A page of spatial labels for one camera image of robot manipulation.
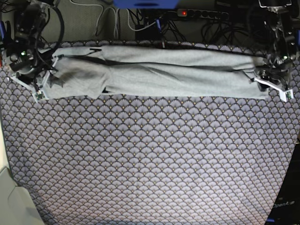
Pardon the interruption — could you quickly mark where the blue box overhead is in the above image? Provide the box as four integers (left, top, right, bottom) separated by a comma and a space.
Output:
113, 0, 179, 9

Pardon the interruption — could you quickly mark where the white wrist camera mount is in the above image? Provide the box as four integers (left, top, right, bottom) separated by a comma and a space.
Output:
3, 55, 62, 102
250, 77, 294, 102

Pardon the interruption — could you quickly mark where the black box OpenArm label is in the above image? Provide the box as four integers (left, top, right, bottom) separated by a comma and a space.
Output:
265, 144, 300, 225

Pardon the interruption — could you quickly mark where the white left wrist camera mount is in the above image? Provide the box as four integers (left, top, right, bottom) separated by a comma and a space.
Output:
250, 77, 294, 102

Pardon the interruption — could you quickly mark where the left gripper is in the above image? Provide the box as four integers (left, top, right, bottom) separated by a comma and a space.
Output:
255, 54, 295, 90

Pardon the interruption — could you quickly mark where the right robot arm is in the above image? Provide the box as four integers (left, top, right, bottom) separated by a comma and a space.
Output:
0, 0, 65, 85

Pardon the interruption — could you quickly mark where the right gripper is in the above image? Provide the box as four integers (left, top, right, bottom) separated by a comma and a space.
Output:
8, 48, 53, 86

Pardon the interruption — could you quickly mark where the light grey T-shirt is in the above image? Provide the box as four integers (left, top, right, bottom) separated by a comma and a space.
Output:
44, 45, 269, 99

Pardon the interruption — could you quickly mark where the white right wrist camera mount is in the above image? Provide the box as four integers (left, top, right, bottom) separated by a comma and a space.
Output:
3, 55, 62, 102

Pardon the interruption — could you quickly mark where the black power strip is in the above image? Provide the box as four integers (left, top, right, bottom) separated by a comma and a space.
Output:
177, 9, 229, 20

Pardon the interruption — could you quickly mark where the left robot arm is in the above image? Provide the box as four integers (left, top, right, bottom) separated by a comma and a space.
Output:
246, 0, 300, 92

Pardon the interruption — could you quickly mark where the beige plastic furniture corner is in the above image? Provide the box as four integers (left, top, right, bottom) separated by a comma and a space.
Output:
0, 129, 44, 225

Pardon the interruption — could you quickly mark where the white cable on floor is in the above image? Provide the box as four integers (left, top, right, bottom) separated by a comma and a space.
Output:
70, 0, 120, 38

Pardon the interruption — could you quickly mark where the fan-patterned grey tablecloth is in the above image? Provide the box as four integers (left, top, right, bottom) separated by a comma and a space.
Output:
0, 39, 300, 225

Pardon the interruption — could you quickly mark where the black power adapter box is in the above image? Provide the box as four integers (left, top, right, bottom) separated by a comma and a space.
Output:
135, 24, 161, 41

